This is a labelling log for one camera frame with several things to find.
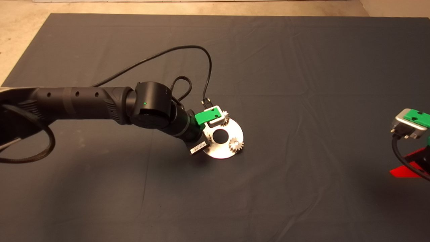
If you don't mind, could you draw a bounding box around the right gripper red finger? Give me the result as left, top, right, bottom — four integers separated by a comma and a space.
390, 166, 425, 179
403, 148, 430, 170

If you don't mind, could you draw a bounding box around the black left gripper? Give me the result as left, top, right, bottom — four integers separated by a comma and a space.
181, 129, 211, 156

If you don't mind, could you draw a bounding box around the round metal carrier plate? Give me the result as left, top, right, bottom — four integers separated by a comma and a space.
201, 117, 245, 159

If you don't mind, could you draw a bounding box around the dark grey table cloth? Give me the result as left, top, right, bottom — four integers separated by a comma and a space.
0, 13, 430, 242

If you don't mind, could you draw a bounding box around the left arm thick braided sleeve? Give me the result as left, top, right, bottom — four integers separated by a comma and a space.
0, 104, 56, 164

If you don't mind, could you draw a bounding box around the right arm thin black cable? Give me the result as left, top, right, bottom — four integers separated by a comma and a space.
391, 134, 430, 182

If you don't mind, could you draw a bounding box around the left gripper green camera mount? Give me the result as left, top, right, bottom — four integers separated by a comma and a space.
195, 108, 221, 127

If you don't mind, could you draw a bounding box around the gripper green camera mount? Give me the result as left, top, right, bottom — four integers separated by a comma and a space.
195, 108, 221, 127
403, 110, 430, 129

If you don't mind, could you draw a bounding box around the left gripper silver camera box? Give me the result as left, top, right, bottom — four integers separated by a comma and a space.
203, 105, 225, 128

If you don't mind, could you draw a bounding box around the gripper silver camera box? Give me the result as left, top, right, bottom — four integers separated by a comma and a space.
390, 108, 430, 140
203, 105, 225, 128

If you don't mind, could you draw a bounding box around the right gripper silver camera box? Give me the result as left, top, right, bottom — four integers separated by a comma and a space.
390, 108, 430, 140

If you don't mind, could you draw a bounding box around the right gripper green camera mount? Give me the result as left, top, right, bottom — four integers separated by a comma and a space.
403, 110, 430, 129

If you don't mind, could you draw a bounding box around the left arm braided black cable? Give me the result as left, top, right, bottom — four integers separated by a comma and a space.
169, 76, 193, 102

